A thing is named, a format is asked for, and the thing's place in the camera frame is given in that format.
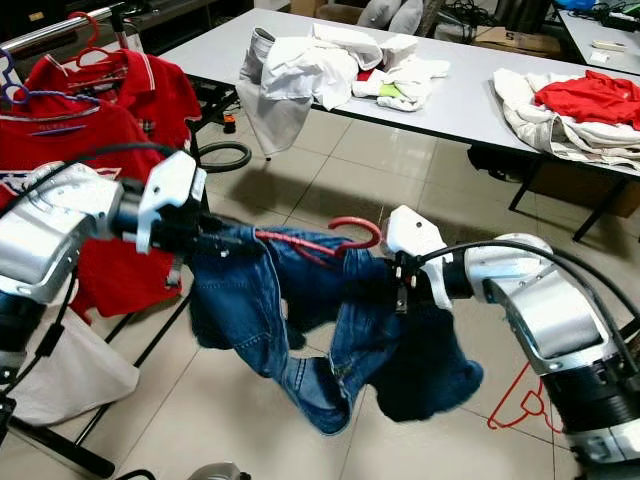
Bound red garment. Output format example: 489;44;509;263
532;69;640;131

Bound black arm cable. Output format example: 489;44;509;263
5;141;196;201
418;237;640;386

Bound grey garment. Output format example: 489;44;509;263
237;27;318;161

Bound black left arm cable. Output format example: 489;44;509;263
5;141;196;201

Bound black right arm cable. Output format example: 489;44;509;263
418;237;640;386

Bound grey chair back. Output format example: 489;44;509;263
390;0;429;35
354;0;396;31

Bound brown cardboard box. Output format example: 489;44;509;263
470;24;563;57

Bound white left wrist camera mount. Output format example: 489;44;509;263
137;149;210;255

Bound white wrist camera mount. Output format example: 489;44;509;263
379;204;458;313
137;149;210;255

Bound grey robot foot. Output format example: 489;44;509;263
188;461;253;480

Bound purple clothes hanger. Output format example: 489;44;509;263
0;48;106;111

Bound red t-shirt white triangle print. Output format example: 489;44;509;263
0;98;193;319

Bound red polo shirt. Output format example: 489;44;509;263
26;52;207;196

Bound white crumpled shirt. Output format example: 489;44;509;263
258;24;389;113

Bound white table black legs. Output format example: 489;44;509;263
553;6;640;79
158;7;640;243

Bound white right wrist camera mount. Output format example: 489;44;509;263
379;204;458;313

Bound blue denim jeans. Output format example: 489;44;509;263
187;221;485;437

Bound red plastic hanger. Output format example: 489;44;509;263
65;12;131;71
252;214;384;265
487;361;568;434

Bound beige jacket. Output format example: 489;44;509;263
492;68;640;173

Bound metal clothes rack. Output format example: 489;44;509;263
0;3;141;479

